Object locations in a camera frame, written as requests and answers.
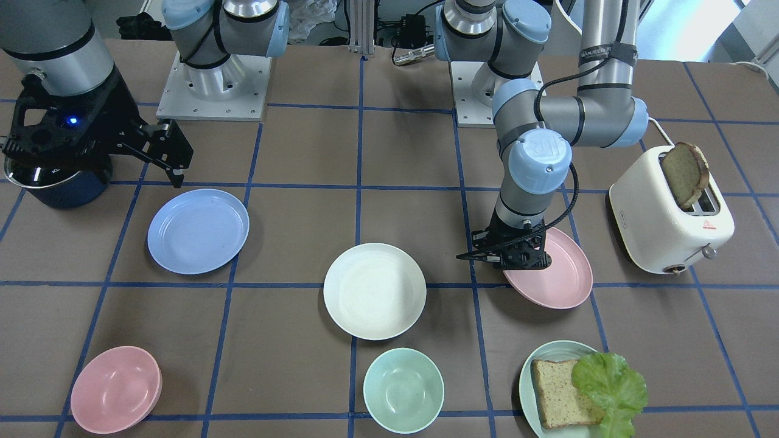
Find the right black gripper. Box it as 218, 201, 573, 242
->
2, 68, 193, 188

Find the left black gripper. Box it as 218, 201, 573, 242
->
456, 216, 553, 271

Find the pink plate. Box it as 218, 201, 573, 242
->
503, 228, 593, 310

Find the blue plate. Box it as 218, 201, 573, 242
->
147, 189, 250, 275

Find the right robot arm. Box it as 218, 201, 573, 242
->
2, 1, 290, 187

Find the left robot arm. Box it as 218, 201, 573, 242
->
434, 1, 648, 271

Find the dark blue pot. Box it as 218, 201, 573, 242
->
3, 158, 114, 209

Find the green plate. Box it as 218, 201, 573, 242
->
517, 340, 601, 437

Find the white plate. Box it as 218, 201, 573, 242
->
323, 242, 427, 341

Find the white toaster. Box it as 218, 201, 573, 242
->
607, 145, 735, 274

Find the bread slice on plate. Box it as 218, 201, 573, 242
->
531, 360, 606, 429

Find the green bowl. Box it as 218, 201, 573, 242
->
363, 347, 445, 434

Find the green lettuce leaf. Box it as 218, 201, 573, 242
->
572, 352, 648, 437

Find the bread slice in toaster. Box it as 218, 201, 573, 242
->
660, 142, 710, 210

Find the pink bowl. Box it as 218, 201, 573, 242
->
71, 346, 163, 434

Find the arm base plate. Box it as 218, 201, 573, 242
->
156, 55, 273, 122
450, 60, 546, 128

